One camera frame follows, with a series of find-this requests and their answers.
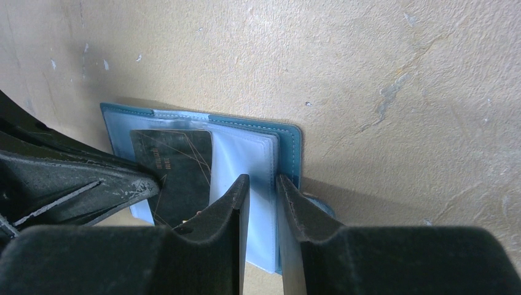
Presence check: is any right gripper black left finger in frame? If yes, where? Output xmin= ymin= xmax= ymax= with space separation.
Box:
xmin=1 ymin=174 xmax=250 ymax=294

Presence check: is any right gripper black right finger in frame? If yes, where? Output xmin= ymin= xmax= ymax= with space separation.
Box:
xmin=276 ymin=175 xmax=520 ymax=294

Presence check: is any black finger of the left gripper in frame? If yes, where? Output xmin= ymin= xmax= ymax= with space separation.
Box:
xmin=1 ymin=94 xmax=160 ymax=237

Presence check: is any blue card holder wallet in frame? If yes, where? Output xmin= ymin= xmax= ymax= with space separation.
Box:
xmin=100 ymin=102 xmax=337 ymax=275

